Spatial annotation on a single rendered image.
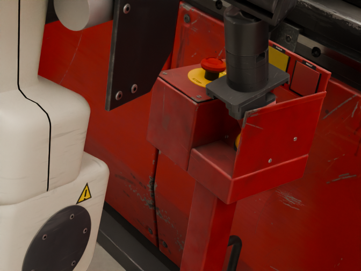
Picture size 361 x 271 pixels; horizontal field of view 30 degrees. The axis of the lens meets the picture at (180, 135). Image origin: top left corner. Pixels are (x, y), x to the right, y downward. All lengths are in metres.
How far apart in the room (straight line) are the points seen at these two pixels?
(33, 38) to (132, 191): 1.09
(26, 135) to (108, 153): 1.11
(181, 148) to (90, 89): 0.75
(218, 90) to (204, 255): 0.33
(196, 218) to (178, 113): 0.20
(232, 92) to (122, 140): 0.78
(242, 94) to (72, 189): 0.30
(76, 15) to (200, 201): 0.54
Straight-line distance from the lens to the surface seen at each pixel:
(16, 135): 0.62
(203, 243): 1.11
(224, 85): 0.92
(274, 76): 0.93
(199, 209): 1.09
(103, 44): 1.64
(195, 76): 1.02
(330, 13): 1.13
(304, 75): 1.00
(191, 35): 1.38
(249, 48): 0.87
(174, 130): 1.01
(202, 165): 0.97
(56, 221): 0.71
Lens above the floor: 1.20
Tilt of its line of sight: 29 degrees down
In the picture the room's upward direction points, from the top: 9 degrees clockwise
